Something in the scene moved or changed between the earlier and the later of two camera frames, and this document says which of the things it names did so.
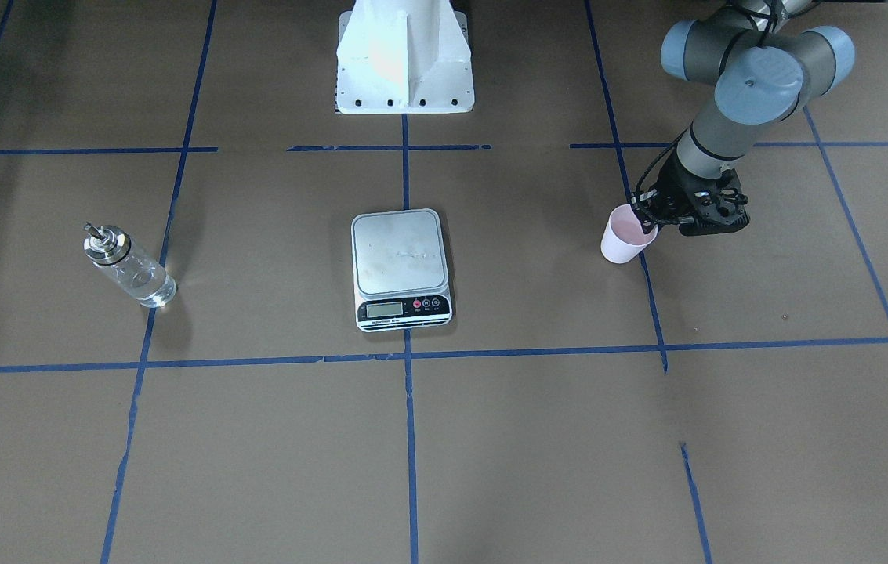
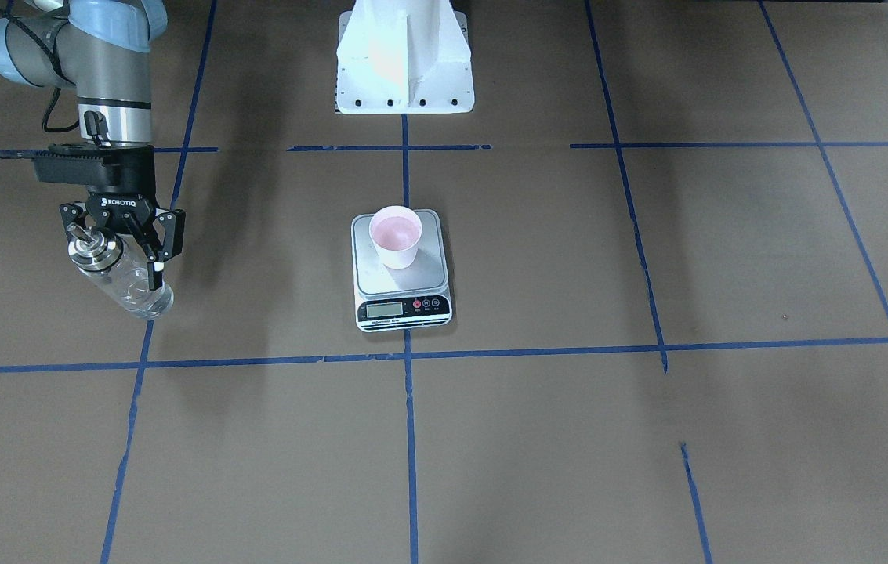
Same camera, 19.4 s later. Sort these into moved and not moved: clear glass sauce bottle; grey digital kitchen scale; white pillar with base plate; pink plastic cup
Moved: clear glass sauce bottle; pink plastic cup
Not moved: grey digital kitchen scale; white pillar with base plate
